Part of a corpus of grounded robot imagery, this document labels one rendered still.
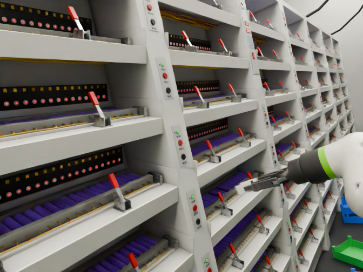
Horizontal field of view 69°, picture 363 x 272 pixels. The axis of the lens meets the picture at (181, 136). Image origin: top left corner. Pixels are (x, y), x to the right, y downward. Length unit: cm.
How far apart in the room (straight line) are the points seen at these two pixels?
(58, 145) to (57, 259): 21
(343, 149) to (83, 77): 75
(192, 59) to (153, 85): 24
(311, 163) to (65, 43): 68
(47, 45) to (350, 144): 73
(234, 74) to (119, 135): 88
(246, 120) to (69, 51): 97
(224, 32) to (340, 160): 90
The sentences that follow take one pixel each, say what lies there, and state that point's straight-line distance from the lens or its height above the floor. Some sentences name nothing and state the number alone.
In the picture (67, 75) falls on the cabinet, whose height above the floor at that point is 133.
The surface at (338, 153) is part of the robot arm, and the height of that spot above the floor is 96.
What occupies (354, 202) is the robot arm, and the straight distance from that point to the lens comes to 71.
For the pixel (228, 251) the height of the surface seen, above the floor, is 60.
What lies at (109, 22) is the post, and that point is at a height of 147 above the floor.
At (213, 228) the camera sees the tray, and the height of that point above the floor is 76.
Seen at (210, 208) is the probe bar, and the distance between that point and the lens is 102.
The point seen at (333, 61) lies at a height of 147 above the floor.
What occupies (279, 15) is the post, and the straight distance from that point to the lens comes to 209.
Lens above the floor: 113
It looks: 3 degrees down
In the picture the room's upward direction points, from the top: 13 degrees counter-clockwise
